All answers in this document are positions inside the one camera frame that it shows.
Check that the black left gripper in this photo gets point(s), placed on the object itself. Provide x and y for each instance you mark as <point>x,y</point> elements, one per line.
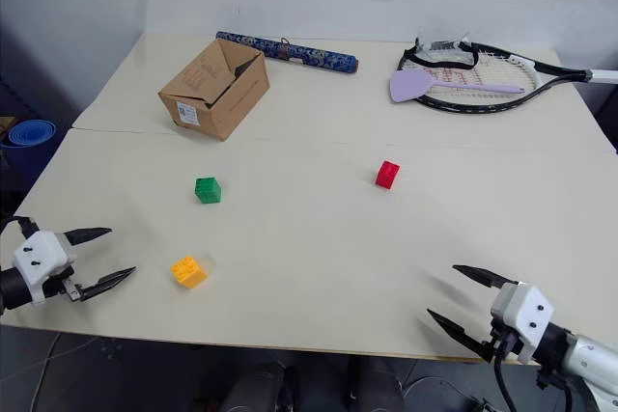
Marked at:
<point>60,280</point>

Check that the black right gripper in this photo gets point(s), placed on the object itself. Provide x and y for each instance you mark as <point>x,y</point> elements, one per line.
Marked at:
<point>502,340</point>

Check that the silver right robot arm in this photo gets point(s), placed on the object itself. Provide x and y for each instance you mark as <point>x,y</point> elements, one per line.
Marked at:
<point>594,359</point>

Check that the yellow toy brick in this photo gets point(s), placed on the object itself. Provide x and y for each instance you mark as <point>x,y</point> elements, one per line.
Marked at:
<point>188,273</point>

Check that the green toy brick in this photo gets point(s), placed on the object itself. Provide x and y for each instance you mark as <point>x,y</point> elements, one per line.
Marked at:
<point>208,191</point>

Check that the red toy brick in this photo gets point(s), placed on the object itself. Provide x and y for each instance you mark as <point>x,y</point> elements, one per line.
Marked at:
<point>387,174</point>

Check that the dark rounded shape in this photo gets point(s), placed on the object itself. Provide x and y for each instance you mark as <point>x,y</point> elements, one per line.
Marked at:
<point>256,388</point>

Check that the open brown cardboard box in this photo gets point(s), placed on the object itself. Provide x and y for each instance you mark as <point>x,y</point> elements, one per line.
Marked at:
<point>232,103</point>

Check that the purple plastic fly swatter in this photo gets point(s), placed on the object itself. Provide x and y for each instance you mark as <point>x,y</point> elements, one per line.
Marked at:
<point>408,86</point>

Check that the black white tennis racket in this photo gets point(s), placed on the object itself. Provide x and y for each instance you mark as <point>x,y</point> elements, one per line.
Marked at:
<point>570,73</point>

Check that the clear plastic bag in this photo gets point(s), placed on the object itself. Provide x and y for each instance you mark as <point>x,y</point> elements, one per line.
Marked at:
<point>444,43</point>

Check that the blue patterned long tube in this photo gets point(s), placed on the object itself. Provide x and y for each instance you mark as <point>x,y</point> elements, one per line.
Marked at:
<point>299,52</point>

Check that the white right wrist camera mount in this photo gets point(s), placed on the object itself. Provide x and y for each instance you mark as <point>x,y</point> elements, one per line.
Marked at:
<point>528,310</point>

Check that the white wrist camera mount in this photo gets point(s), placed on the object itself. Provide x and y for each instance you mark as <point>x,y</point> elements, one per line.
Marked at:
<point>528,310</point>
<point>36,257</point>

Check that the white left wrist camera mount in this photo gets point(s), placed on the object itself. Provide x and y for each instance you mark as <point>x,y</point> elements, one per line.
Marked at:
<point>36,257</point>

